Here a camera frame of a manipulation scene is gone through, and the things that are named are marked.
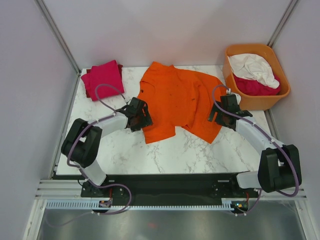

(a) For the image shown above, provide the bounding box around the left corner aluminium post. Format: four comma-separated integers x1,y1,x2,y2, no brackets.
33,0,82,76

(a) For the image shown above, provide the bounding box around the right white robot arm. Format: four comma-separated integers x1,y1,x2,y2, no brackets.
208,94,302,197

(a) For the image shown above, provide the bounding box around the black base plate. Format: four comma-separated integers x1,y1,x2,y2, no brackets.
81,173,258,207

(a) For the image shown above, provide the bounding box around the orange plastic basket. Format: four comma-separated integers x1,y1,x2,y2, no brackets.
222,43,291,111

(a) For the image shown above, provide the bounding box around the white slotted cable duct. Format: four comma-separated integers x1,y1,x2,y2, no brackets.
46,199,234,211

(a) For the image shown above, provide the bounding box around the corner aluminium post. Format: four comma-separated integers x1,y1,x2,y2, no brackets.
267,0,300,48
33,0,82,76

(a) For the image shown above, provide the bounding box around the aluminium rail frame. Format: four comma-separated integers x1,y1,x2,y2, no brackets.
34,178,309,201

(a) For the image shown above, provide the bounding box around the crimson t shirt in basket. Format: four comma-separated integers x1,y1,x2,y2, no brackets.
233,74,281,96

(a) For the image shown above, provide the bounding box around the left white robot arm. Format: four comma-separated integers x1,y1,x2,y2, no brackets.
61,97,153,197

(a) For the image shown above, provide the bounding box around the folded pink t shirt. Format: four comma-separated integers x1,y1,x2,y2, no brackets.
80,59,125,102

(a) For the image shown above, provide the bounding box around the right corner aluminium post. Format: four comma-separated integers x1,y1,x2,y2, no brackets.
267,0,300,48

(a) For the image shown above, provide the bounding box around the orange t shirt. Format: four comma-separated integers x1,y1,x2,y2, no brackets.
138,61,223,144

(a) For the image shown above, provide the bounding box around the white t shirt in basket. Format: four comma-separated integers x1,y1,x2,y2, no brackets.
227,53,280,89

